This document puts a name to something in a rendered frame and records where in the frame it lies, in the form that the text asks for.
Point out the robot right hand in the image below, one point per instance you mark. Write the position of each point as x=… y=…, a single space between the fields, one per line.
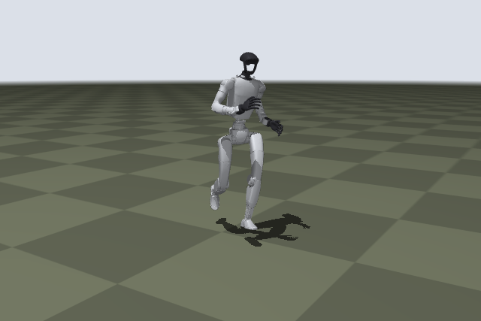
x=248 y=105

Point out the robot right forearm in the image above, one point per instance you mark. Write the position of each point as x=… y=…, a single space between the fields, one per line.
x=225 y=110

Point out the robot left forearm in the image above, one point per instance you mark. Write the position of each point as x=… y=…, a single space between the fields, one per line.
x=262 y=115

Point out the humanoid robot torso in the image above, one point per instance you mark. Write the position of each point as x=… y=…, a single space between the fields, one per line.
x=243 y=89

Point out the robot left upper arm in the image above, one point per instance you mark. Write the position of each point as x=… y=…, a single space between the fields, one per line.
x=262 y=88

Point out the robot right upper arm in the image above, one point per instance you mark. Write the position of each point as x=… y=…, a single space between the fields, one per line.
x=225 y=86

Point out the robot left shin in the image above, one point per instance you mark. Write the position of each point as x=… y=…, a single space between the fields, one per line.
x=252 y=196

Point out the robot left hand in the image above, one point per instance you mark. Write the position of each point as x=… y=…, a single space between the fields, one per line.
x=275 y=125

